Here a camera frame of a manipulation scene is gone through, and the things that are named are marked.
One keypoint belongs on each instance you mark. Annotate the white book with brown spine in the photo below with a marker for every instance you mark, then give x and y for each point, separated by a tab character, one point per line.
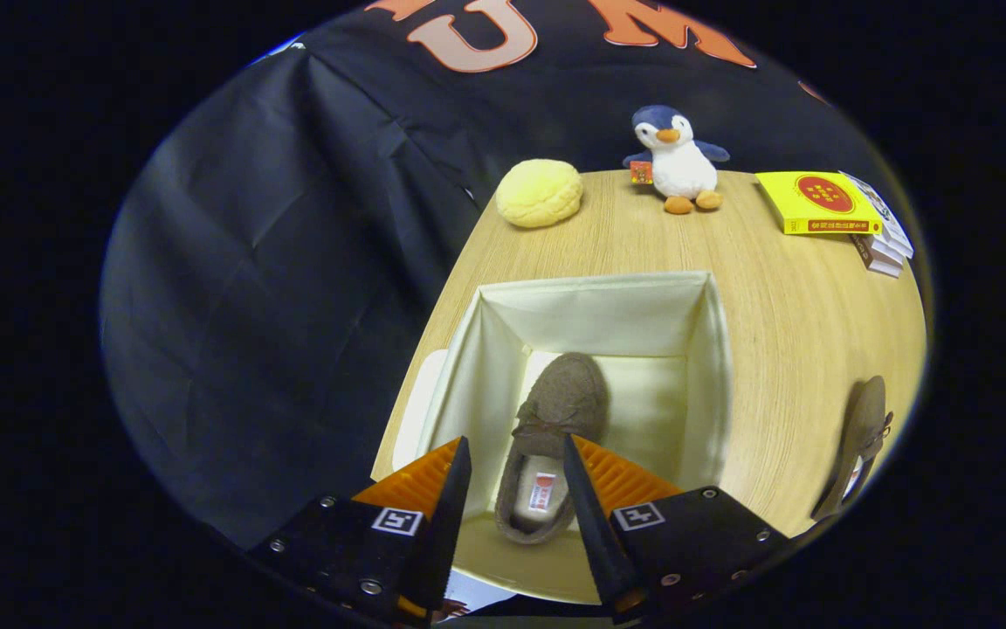
883	267
878	252

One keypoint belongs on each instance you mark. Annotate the white illustrated book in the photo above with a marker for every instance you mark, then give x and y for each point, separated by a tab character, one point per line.
892	223

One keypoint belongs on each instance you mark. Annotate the yellow bun plush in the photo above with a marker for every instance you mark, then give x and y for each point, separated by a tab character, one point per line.
540	194

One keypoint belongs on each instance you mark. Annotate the yellow book with red circle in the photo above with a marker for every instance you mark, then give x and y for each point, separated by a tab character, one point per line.
813	201

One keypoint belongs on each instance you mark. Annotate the brown fuzzy shoe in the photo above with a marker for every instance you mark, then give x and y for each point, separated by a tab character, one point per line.
861	437
560	402

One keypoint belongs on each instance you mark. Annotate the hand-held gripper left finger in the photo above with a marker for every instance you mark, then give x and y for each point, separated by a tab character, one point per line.
446	542

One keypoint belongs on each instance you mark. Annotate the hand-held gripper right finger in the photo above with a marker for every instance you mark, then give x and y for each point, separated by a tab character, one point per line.
595	542

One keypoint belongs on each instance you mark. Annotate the cream fabric storage box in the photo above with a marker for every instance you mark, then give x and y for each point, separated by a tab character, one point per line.
599	314

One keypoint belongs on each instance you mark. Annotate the blue white penguin plush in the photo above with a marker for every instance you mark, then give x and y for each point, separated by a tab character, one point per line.
682	162

